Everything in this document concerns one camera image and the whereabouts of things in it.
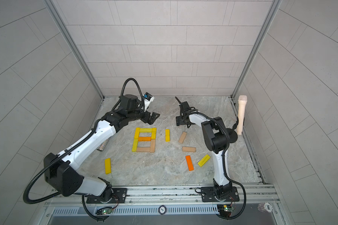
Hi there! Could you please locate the lime yellow block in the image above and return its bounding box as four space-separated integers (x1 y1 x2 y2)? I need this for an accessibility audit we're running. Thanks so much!
140 128 153 133
198 154 210 167
132 139 139 152

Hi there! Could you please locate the tan wood block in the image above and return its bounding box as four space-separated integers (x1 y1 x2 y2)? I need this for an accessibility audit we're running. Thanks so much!
178 132 187 144
150 139 156 153
182 146 196 152
136 147 150 152

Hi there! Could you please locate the red orange block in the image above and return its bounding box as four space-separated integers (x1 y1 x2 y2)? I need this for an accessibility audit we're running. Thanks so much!
186 155 194 171

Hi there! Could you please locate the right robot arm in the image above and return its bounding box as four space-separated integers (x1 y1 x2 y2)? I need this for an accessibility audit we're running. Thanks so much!
176 101 247 220

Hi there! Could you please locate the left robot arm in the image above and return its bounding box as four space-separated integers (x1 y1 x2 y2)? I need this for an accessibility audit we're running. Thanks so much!
23 93 160 204

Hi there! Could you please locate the glitter silver microphone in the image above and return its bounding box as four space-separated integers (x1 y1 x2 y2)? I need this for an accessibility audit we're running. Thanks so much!
97 139 109 151

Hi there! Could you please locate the beige microphone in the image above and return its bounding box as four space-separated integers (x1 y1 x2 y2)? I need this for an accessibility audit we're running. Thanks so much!
237 95 247 136

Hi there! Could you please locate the right circuit board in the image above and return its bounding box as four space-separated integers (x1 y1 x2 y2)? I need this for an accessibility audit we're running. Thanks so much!
217 204 235 218

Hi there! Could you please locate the circuit board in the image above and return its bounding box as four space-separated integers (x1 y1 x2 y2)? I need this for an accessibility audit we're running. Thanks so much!
217 204 235 218
96 206 114 216

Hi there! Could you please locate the left circuit board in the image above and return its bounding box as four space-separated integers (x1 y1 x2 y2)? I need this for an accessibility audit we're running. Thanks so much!
96 206 114 216

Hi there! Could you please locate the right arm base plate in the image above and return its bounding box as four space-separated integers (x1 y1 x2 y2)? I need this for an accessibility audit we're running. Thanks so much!
195 187 240 203

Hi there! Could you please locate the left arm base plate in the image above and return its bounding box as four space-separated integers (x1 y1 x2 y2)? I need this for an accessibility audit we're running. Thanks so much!
86 188 127 204

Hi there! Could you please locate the round sticker on rail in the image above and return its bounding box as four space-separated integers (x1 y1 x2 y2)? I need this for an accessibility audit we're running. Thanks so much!
158 205 167 215

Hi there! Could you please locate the aluminium rail frame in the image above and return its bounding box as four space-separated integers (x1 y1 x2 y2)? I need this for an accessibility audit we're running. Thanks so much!
41 183 288 225

